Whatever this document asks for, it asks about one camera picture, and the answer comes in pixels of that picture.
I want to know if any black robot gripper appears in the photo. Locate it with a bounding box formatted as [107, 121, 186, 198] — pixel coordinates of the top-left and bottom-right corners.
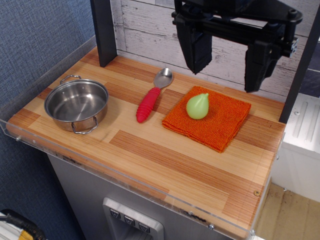
[172, 0, 303, 93]

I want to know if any green plastic pear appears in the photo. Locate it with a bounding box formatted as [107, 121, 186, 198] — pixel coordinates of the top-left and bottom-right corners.
[186, 93, 209, 120]

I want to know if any black yellow object bottom left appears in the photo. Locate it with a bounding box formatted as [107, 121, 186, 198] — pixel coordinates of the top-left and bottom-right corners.
[0, 209, 47, 240]

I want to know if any orange folded cloth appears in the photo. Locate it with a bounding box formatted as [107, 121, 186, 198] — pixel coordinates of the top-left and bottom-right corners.
[162, 86, 251, 153]

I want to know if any clear acrylic table guard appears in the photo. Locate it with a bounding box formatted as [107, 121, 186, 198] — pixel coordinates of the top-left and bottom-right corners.
[0, 34, 284, 239]

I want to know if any white ribbed side unit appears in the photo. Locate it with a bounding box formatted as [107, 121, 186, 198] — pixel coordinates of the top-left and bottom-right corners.
[271, 93, 320, 202]

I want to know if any stainless steel pot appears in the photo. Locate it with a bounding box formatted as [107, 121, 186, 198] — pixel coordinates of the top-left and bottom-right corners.
[44, 75, 109, 135]

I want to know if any grey cabinet with button panel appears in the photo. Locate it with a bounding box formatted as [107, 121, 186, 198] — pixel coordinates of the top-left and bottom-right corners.
[48, 155, 228, 240]

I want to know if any red handled metal spoon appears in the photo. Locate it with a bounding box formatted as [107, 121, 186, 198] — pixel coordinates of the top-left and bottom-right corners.
[136, 67, 173, 123]

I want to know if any dark right frame post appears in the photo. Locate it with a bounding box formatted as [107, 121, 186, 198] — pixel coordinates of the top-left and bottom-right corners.
[278, 7, 320, 124]

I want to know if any dark frame post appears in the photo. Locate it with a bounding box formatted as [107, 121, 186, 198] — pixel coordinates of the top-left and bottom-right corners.
[278, 7, 320, 124]
[90, 0, 118, 68]

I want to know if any dark left frame post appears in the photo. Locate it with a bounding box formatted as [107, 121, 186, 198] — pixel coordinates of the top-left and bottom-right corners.
[90, 0, 118, 68]

